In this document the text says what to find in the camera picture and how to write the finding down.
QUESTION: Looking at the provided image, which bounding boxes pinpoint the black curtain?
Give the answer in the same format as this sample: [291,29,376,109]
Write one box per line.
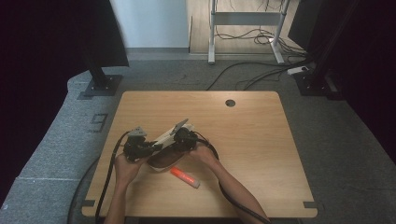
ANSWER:
[288,0,396,166]
[0,0,130,200]

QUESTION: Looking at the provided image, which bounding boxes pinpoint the person's right hand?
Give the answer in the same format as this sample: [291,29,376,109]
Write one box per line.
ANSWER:
[188,144,219,171]

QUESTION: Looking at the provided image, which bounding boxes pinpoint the long black floor cables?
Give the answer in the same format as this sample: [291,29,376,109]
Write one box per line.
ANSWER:
[205,59,312,91]

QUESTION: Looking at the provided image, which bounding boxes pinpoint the white desk frame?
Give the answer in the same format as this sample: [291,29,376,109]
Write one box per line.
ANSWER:
[207,0,291,65]

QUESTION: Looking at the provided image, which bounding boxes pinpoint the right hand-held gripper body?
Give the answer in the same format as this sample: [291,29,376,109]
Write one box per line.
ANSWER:
[169,118,199,153]

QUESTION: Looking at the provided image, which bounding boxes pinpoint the black metal stand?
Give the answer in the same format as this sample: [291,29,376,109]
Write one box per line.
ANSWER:
[293,0,359,101]
[81,50,123,97]

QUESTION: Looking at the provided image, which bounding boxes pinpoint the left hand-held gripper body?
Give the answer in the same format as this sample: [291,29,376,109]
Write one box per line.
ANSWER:
[123,126,148,162]

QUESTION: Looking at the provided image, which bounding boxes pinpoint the cream pencil case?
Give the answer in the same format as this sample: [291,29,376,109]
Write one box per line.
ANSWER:
[146,122,196,173]

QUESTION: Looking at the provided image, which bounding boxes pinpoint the tangle of black cables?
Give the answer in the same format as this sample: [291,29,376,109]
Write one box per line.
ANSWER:
[214,0,310,60]

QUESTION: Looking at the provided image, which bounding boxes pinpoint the person's left hand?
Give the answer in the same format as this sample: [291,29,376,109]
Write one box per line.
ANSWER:
[114,154,148,188]

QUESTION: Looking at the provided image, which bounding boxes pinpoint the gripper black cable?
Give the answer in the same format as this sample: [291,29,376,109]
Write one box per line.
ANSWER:
[93,130,132,224]
[193,131,273,224]

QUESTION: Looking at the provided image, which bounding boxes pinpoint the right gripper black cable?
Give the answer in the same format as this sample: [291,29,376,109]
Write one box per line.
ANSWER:
[193,131,273,224]

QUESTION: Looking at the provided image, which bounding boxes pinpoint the orange highlighter pen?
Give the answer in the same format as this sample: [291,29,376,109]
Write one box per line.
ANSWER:
[169,165,201,189]

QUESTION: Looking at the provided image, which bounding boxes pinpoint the white power strip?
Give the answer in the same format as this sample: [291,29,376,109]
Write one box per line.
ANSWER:
[286,65,310,77]

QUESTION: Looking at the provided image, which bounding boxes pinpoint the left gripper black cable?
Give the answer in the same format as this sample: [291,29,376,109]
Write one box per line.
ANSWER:
[93,130,132,224]

